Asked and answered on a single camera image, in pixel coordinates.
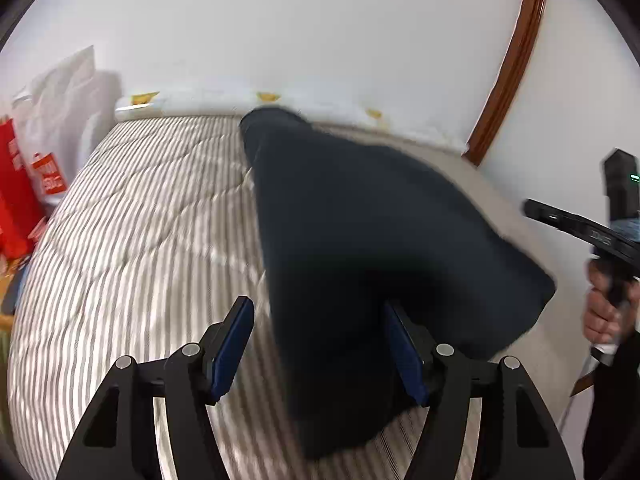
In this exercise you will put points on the person's right hand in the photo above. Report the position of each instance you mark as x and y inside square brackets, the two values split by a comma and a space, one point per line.
[600, 310]

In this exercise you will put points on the person's right forearm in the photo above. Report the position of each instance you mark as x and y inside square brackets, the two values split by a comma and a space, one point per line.
[615, 410]

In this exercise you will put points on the striped mattress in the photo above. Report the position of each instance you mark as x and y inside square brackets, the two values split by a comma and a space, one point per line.
[125, 235]

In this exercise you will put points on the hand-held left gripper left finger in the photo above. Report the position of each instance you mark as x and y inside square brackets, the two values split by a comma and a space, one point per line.
[232, 350]

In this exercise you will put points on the wooden nightstand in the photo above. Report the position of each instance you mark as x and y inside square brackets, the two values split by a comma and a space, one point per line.
[6, 321]

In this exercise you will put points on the rolled white blanket yellow print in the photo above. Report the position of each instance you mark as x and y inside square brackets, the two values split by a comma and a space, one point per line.
[325, 105]

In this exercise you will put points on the white plastic shopping bag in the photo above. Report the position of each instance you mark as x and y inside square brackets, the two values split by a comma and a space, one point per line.
[65, 110]

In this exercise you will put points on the black printed t-shirt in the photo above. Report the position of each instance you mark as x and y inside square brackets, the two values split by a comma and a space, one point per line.
[350, 235]

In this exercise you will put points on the brown wooden door trim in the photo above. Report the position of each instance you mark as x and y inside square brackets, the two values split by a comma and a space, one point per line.
[525, 35]

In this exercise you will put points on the red paper shopping bag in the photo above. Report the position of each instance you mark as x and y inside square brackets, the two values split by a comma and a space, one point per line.
[15, 210]

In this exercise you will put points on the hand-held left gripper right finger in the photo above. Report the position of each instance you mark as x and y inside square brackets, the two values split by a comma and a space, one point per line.
[405, 355]

